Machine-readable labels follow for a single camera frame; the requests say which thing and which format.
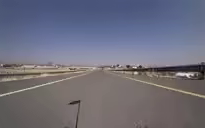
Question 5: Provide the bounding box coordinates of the row of distant buildings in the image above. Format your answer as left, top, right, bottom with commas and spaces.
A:
0, 61, 72, 70
109, 63, 148, 70

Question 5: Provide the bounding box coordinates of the grey asphalt road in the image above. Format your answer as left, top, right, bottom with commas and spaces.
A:
0, 69, 205, 128

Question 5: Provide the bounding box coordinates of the white painted line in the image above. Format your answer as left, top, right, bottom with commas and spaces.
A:
0, 71, 92, 101

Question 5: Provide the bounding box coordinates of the dark metal guardrail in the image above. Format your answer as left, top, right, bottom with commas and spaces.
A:
120, 62, 205, 81

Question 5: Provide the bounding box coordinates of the pale dirt verge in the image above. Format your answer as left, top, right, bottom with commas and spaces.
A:
0, 67, 88, 84

